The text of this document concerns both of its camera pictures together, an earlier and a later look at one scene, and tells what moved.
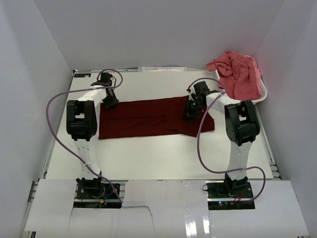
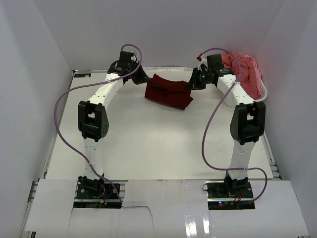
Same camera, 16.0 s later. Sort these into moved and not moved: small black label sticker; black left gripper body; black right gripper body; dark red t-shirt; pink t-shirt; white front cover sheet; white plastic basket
Moved: black left gripper body; dark red t-shirt; black right gripper body
Not moved: white plastic basket; small black label sticker; pink t-shirt; white front cover sheet
